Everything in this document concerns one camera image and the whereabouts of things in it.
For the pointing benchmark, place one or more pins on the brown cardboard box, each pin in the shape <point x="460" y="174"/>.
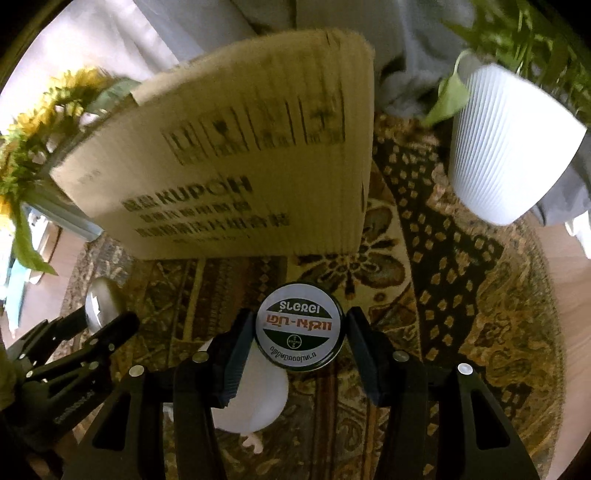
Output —
<point x="231" y="161"/>

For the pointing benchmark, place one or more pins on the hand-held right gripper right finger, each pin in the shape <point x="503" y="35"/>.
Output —
<point x="364" y="355"/>

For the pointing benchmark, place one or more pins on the round green white tin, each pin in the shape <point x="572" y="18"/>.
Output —
<point x="300" y="323"/>

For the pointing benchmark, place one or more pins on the white round device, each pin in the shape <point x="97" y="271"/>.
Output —
<point x="258" y="397"/>

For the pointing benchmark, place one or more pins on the beige curtain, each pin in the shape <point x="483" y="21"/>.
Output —
<point x="115" y="37"/>

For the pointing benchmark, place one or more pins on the grey ribbed vase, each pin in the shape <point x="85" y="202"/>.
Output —
<point x="78" y="226"/>

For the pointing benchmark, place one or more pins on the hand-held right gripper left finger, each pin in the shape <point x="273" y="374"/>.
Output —
<point x="233" y="364"/>

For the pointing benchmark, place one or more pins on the light blue cloth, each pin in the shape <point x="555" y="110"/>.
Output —
<point x="16" y="290"/>

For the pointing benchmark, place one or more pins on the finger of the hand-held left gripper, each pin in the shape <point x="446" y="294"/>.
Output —
<point x="51" y="331"/>
<point x="111" y="334"/>

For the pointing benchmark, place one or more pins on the sunflower bouquet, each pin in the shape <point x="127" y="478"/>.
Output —
<point x="69" y="90"/>

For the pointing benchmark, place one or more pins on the silver oval object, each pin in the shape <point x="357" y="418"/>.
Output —
<point x="104" y="300"/>

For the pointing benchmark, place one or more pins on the patterned brown table rug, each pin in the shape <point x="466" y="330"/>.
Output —
<point x="461" y="300"/>

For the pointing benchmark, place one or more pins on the white ribbed plant pot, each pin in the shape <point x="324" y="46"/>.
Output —
<point x="508" y="147"/>

